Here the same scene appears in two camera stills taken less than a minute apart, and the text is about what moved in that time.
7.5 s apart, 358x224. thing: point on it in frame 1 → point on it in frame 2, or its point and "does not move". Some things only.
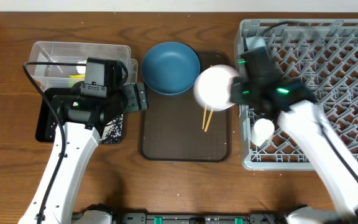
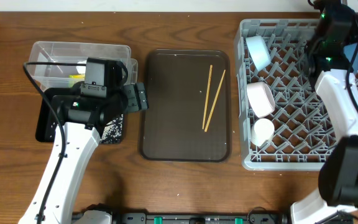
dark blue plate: x=170 y=68 → x=348 y=50
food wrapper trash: x=81 y=69 does not move
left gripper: x=129 y=98 does not move
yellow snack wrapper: x=76 y=76 does not move
